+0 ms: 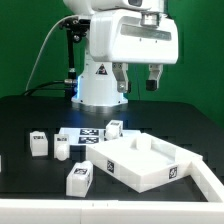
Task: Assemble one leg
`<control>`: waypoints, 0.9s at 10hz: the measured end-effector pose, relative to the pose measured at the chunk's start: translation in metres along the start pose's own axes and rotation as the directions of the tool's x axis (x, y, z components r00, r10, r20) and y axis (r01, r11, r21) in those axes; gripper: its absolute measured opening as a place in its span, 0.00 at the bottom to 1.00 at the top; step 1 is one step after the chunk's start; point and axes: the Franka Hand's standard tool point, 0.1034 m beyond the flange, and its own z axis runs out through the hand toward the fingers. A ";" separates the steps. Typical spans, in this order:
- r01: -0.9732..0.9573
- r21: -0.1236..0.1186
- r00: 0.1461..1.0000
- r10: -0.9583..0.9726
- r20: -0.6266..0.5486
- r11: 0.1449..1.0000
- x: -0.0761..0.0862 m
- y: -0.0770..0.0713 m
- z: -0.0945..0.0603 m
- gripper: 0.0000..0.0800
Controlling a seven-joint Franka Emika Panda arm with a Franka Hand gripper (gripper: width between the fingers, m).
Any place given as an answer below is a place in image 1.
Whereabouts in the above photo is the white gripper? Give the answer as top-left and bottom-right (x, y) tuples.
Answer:
(89, 9), (178, 93)

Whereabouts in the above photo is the white square tabletop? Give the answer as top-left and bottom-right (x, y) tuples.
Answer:
(86, 133), (202, 193)

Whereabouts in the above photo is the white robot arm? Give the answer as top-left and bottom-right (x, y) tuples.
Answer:
(63, 0), (178, 108)

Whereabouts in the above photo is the white marker sheet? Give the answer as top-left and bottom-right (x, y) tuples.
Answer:
(56, 127), (140, 146)

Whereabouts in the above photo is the white obstacle fence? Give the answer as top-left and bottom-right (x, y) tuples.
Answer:
(0, 161), (224, 224)

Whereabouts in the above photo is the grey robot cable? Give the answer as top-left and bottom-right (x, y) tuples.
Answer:
(25, 14), (79, 92)

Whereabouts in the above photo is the black cable bundle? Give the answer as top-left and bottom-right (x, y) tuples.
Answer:
(21, 79), (78, 97)

